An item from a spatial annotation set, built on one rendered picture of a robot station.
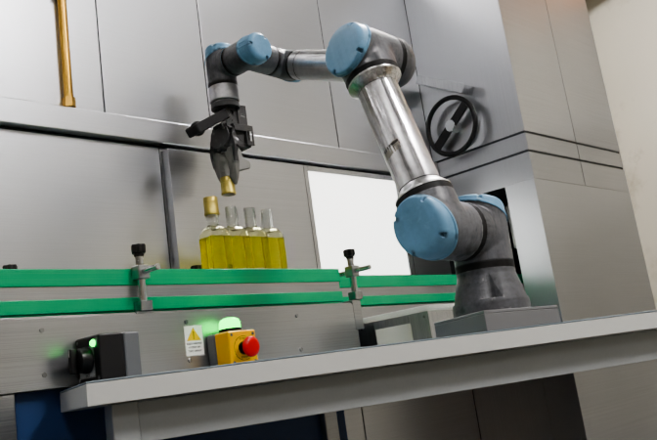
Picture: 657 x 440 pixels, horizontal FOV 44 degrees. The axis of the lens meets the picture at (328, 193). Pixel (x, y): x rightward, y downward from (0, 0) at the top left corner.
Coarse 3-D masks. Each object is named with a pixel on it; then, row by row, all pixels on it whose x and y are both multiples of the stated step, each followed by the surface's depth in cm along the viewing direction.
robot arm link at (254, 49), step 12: (252, 36) 196; (228, 48) 201; (240, 48) 197; (252, 48) 195; (264, 48) 198; (276, 48) 204; (228, 60) 200; (240, 60) 198; (252, 60) 197; (264, 60) 197; (276, 60) 203; (240, 72) 202; (264, 72) 204
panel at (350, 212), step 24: (312, 192) 238; (336, 192) 246; (360, 192) 254; (384, 192) 262; (336, 216) 243; (360, 216) 251; (384, 216) 259; (336, 240) 240; (360, 240) 248; (384, 240) 256; (336, 264) 238; (360, 264) 245; (384, 264) 253; (408, 264) 261
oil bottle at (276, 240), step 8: (272, 232) 202; (280, 232) 204; (272, 240) 202; (280, 240) 203; (272, 248) 201; (280, 248) 203; (272, 256) 200; (280, 256) 202; (272, 264) 200; (280, 264) 201
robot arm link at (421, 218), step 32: (352, 32) 167; (384, 32) 174; (352, 64) 165; (384, 64) 165; (352, 96) 171; (384, 96) 163; (384, 128) 161; (416, 128) 162; (416, 160) 157; (416, 192) 153; (448, 192) 153; (416, 224) 150; (448, 224) 148; (480, 224) 155; (416, 256) 152; (448, 256) 153
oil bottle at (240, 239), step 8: (232, 232) 193; (240, 232) 194; (232, 240) 192; (240, 240) 193; (248, 240) 195; (232, 248) 192; (240, 248) 193; (248, 248) 195; (240, 256) 192; (248, 256) 194; (240, 264) 192; (248, 264) 193
